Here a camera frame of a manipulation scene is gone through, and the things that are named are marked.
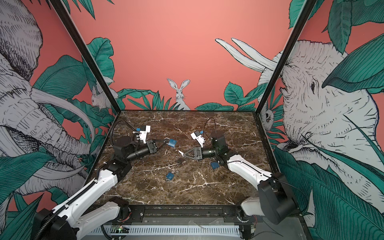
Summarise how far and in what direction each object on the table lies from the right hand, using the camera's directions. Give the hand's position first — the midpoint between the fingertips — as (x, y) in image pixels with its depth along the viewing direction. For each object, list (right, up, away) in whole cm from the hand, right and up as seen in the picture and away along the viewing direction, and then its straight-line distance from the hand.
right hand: (184, 156), depth 71 cm
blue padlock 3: (-10, -15, +15) cm, 23 cm away
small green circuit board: (-32, -34, -1) cm, 47 cm away
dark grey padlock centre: (-5, -7, +22) cm, 24 cm away
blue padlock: (-6, +7, +2) cm, 9 cm away
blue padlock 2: (+17, -10, +19) cm, 28 cm away
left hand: (-8, +8, -1) cm, 11 cm away
